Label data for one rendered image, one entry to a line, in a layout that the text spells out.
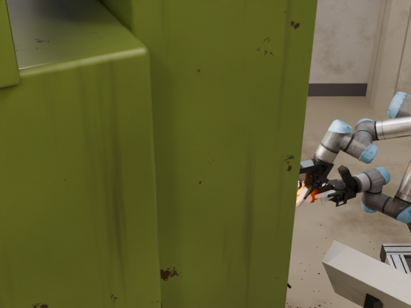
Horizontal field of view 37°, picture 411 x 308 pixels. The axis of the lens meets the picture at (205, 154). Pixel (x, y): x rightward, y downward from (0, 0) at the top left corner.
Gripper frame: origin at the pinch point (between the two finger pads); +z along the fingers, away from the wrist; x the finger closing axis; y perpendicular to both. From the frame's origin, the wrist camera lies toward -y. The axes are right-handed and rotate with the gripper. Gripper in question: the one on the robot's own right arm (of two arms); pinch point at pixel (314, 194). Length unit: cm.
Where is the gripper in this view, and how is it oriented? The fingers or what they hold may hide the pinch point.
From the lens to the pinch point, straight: 240.6
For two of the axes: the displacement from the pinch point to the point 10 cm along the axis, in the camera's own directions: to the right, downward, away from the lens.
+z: -8.9, 2.5, -3.7
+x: -4.5, -4.9, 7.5
